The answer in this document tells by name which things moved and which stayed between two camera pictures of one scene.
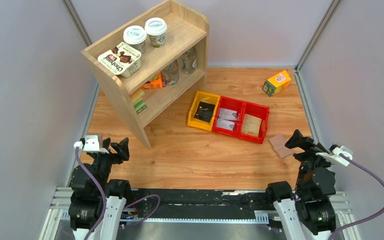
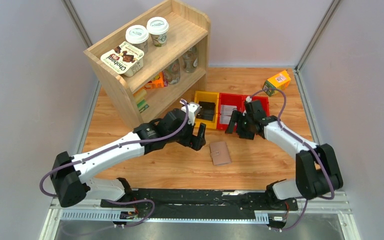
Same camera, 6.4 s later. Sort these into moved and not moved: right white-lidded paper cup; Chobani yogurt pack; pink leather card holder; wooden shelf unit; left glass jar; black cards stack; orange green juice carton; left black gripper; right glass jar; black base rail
Moved: pink leather card holder; left black gripper
Not moved: black base rail; Chobani yogurt pack; right glass jar; wooden shelf unit; orange green juice carton; right white-lidded paper cup; black cards stack; left glass jar
